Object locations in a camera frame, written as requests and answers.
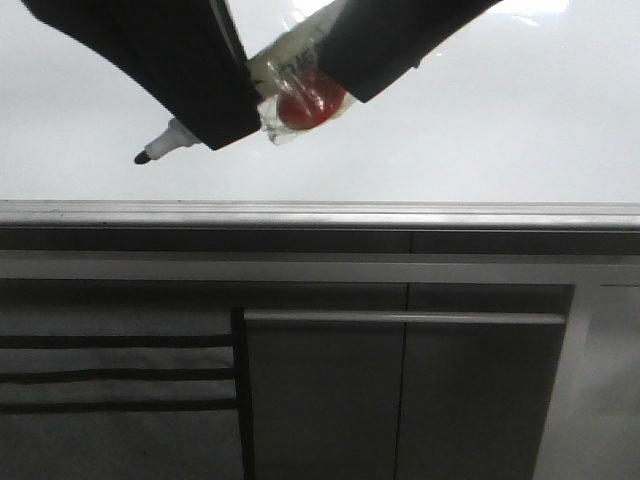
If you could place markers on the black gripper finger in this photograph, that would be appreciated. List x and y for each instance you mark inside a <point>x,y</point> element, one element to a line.
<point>373,43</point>
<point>186,54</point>

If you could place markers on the red round magnet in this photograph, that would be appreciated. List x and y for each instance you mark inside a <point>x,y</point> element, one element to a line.
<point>313,98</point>

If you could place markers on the grey metal cabinet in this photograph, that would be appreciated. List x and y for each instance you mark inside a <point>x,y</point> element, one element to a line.
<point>212,354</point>

